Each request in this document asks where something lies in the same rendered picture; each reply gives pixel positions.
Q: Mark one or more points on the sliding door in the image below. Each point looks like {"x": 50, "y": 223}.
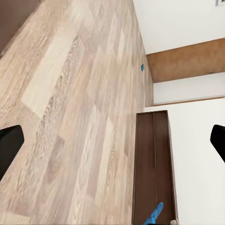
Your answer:
{"x": 188, "y": 61}

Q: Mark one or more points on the sandal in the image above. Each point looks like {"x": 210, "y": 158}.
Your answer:
{"x": 154, "y": 215}

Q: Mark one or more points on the bench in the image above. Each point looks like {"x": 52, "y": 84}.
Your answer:
{"x": 154, "y": 176}

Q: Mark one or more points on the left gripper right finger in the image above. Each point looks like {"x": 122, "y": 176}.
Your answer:
{"x": 217, "y": 139}

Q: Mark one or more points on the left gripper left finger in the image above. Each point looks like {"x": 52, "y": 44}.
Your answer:
{"x": 11, "y": 140}

